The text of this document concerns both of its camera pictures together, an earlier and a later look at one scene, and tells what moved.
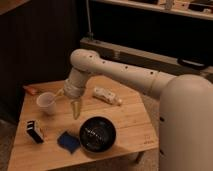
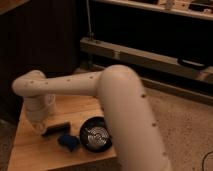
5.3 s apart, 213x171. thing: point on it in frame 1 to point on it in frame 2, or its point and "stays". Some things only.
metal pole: x=90 y=34 stays
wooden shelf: x=194 y=8 stays
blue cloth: x=68 y=142 stays
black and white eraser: x=32 y=130 to x=57 y=130
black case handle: x=192 y=63 stays
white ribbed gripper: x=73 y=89 to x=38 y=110
